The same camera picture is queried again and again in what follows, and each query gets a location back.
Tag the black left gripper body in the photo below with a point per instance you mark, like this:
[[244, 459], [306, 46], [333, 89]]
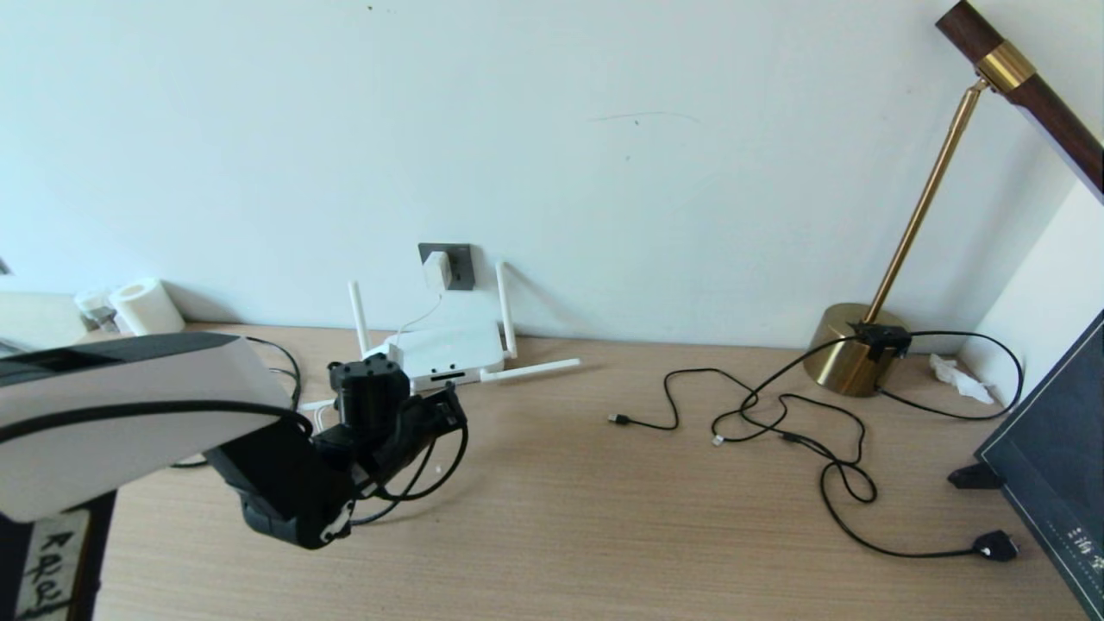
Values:
[[414, 431]]

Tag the black junction box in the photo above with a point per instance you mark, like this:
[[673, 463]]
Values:
[[880, 338]]

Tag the grey wall socket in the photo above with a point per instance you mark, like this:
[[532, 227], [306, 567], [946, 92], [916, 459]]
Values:
[[464, 263]]

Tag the white square power adapter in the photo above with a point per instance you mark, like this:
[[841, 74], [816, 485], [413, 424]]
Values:
[[438, 270]]

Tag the white router with four antennas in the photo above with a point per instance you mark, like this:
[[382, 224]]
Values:
[[448, 349]]

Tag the white toilet paper roll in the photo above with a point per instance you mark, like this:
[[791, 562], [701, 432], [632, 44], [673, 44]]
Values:
[[148, 309]]

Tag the crumpled white tissue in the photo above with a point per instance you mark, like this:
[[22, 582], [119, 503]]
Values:
[[956, 374]]

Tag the small clear jar white lid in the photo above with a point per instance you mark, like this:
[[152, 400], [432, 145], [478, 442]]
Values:
[[95, 306]]

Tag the dark blue framed board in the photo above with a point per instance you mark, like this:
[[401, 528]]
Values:
[[1056, 440]]

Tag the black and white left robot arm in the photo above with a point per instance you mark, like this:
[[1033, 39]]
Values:
[[129, 431]]

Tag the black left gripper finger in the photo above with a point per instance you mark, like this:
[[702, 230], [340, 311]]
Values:
[[454, 410]]

